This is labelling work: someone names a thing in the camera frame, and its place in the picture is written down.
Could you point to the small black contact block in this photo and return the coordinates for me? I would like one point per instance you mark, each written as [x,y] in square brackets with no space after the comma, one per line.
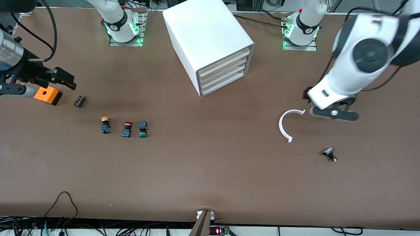
[79,101]

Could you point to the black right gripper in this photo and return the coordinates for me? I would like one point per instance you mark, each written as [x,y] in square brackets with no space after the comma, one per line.
[30,70]

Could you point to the red push button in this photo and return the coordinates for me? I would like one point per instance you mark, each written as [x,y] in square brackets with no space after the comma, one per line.
[127,130]

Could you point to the black flat-head switch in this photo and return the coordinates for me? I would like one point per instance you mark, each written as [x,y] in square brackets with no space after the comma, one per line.
[329,152]

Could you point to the brown wooden post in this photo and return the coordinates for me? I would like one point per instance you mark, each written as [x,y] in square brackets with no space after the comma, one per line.
[201,227]

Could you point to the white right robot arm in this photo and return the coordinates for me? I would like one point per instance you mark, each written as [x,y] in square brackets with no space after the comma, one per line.
[115,16]

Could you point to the red LED circuit board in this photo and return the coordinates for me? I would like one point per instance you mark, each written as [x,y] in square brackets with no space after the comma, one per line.
[218,231]

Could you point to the white post bracket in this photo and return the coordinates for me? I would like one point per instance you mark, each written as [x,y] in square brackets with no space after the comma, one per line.
[198,215]

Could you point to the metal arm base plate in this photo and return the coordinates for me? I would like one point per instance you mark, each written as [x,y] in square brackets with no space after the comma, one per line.
[300,48]
[126,44]

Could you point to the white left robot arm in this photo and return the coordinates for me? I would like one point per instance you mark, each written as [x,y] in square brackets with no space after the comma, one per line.
[347,75]

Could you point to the yellow push button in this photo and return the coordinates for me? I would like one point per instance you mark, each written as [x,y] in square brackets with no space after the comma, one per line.
[105,126]

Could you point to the orange button enclosure box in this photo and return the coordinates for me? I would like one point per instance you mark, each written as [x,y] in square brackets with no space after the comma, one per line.
[49,95]

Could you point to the green push button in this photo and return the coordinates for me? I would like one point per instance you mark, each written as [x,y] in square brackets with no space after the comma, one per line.
[142,131]

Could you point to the white curved plastic arc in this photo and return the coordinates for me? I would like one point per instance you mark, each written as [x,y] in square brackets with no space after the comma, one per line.
[281,126]

